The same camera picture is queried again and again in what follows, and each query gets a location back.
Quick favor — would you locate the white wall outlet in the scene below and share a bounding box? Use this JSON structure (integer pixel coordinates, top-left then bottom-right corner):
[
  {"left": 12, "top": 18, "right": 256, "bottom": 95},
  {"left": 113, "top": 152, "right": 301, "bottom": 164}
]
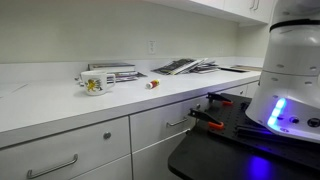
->
[{"left": 147, "top": 40, "right": 157, "bottom": 56}]

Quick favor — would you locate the brown cardboard sheet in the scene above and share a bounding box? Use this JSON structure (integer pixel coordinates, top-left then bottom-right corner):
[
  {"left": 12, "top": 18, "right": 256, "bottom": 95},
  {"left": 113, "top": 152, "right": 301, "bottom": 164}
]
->
[{"left": 233, "top": 64, "right": 264, "bottom": 72}]

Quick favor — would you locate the white mug with cartoon print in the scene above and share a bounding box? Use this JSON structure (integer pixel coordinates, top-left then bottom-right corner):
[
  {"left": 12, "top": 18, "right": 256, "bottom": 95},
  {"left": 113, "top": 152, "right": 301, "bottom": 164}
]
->
[{"left": 80, "top": 69, "right": 117, "bottom": 97}]

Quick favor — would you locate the black clamp with orange grip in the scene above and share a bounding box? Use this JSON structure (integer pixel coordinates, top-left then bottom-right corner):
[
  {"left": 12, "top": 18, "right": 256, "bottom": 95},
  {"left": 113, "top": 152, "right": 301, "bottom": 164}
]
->
[
  {"left": 187, "top": 107, "right": 225, "bottom": 131},
  {"left": 205, "top": 92, "right": 234, "bottom": 107}
]

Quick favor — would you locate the long silver drawer handle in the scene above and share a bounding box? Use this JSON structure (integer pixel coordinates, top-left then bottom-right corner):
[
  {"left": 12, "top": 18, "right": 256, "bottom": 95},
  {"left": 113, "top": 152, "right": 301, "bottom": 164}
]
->
[{"left": 26, "top": 153, "right": 79, "bottom": 180}]

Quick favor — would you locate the black perforated mounting board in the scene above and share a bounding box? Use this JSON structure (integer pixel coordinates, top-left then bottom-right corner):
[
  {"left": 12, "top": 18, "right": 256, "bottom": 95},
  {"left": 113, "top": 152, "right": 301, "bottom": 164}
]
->
[{"left": 199, "top": 92, "right": 320, "bottom": 172}]

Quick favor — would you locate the white lower cabinet door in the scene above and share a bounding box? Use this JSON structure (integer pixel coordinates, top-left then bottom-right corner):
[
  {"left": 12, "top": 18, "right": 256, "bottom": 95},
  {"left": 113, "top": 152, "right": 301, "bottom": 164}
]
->
[{"left": 131, "top": 129, "right": 192, "bottom": 180}]

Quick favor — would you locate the wide white drawer front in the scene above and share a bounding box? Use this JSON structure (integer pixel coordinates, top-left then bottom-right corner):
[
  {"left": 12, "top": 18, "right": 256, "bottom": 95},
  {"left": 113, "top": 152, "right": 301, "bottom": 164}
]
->
[{"left": 0, "top": 115, "right": 131, "bottom": 180}]

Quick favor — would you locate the open dark printed magazine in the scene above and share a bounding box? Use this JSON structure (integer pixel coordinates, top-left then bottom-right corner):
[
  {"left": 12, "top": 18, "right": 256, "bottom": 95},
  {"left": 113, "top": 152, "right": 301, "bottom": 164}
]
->
[{"left": 151, "top": 58, "right": 208, "bottom": 76}]

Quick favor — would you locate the white upper cabinet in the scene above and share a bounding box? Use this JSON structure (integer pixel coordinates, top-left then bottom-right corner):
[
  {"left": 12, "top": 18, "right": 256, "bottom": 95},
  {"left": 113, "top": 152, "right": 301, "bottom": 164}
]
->
[{"left": 143, "top": 0, "right": 278, "bottom": 25}]

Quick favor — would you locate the stack of colourful magazines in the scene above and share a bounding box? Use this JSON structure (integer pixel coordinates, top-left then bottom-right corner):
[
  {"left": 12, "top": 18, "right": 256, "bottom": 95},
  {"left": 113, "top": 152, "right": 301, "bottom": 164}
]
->
[{"left": 191, "top": 61, "right": 221, "bottom": 75}]

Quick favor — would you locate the short silver drawer handle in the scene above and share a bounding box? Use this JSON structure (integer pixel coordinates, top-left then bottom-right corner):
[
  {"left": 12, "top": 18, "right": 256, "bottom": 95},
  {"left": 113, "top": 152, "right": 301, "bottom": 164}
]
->
[{"left": 165, "top": 116, "right": 189, "bottom": 128}]

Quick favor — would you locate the narrow white drawer front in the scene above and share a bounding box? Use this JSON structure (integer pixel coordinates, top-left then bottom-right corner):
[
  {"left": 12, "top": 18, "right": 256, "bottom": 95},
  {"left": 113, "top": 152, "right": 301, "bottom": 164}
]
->
[
  {"left": 215, "top": 83, "right": 249, "bottom": 99},
  {"left": 245, "top": 80, "right": 261, "bottom": 99}
]

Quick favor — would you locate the black cart table top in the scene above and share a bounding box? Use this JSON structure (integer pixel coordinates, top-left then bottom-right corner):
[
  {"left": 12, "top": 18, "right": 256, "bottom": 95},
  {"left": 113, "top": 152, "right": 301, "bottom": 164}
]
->
[{"left": 167, "top": 122, "right": 320, "bottom": 180}]

